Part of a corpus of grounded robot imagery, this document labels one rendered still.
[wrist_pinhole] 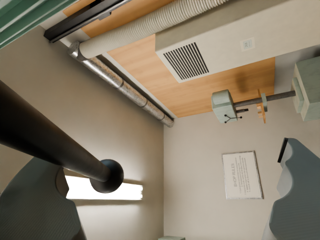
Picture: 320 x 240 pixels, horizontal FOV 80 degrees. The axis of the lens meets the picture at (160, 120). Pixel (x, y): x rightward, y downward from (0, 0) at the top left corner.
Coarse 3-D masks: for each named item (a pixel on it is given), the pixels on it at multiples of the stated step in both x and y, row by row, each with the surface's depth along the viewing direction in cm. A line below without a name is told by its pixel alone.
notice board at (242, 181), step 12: (228, 156) 287; (240, 156) 279; (252, 156) 272; (228, 168) 282; (240, 168) 274; (252, 168) 267; (228, 180) 276; (240, 180) 268; (252, 180) 262; (228, 192) 270; (240, 192) 263; (252, 192) 257
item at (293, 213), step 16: (288, 144) 10; (288, 160) 9; (304, 160) 9; (288, 176) 8; (304, 176) 8; (288, 192) 7; (304, 192) 7; (272, 208) 7; (288, 208) 7; (304, 208) 7; (272, 224) 6; (288, 224) 6; (304, 224) 6
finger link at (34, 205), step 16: (32, 160) 9; (16, 176) 9; (32, 176) 8; (48, 176) 8; (64, 176) 9; (16, 192) 8; (32, 192) 8; (48, 192) 8; (64, 192) 9; (0, 208) 7; (16, 208) 7; (32, 208) 7; (48, 208) 7; (64, 208) 7; (0, 224) 7; (16, 224) 6; (32, 224) 6; (48, 224) 6; (64, 224) 6; (80, 224) 6
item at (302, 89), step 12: (312, 60) 187; (300, 72) 188; (312, 72) 183; (300, 84) 191; (312, 84) 179; (216, 96) 208; (228, 96) 203; (264, 96) 212; (276, 96) 207; (288, 96) 203; (300, 96) 191; (312, 96) 176; (216, 108) 219; (228, 108) 217; (264, 108) 221; (300, 108) 203; (312, 108) 182; (228, 120) 244; (264, 120) 226
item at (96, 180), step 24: (0, 96) 4; (0, 120) 5; (24, 120) 5; (48, 120) 7; (24, 144) 6; (48, 144) 7; (72, 144) 9; (72, 168) 10; (96, 168) 13; (120, 168) 20
